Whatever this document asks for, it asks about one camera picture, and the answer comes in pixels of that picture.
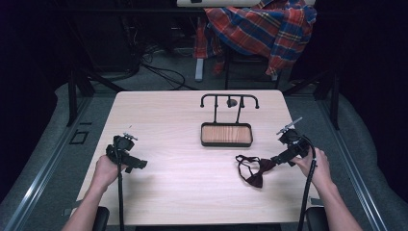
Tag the black rack with wooden tray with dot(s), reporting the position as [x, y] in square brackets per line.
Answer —
[226, 134]

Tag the black underwear garment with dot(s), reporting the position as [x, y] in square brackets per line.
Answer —
[258, 170]

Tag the person's left hand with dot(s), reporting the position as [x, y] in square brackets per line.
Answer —
[106, 171]

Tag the black metal chair frame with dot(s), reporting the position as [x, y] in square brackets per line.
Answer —
[227, 69]

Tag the person's right hand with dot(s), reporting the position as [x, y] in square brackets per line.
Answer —
[316, 166]

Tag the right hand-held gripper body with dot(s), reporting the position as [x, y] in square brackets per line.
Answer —
[294, 143]

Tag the black chair armrest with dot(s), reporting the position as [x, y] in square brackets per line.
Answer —
[317, 218]
[101, 218]

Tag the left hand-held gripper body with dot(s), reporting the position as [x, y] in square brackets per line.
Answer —
[122, 144]

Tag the red blue plaid cloth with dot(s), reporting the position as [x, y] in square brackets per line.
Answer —
[266, 29]

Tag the black metal stand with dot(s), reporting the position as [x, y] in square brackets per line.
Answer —
[73, 96]
[335, 99]

